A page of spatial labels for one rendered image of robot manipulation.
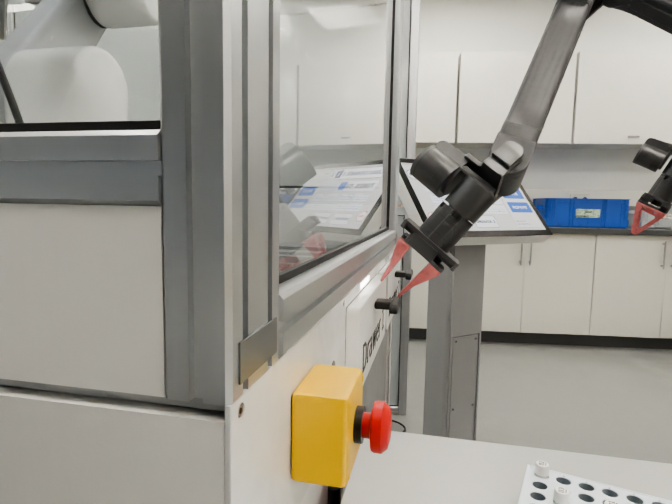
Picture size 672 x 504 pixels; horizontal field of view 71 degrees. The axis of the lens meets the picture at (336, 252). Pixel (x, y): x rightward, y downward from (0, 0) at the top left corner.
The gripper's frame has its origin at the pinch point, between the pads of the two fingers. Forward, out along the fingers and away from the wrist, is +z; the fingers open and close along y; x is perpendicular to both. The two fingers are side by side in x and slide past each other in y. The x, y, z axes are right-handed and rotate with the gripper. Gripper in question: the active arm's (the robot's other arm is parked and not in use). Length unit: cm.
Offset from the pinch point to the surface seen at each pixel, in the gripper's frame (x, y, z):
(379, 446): 38.3, -7.1, 2.4
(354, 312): 18.1, 1.4, 2.1
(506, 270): -301, -59, -4
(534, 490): 28.9, -21.5, -0.4
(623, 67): -345, -23, -176
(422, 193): -74, 11, -12
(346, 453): 39.9, -5.4, 3.8
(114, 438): 51, 6, 7
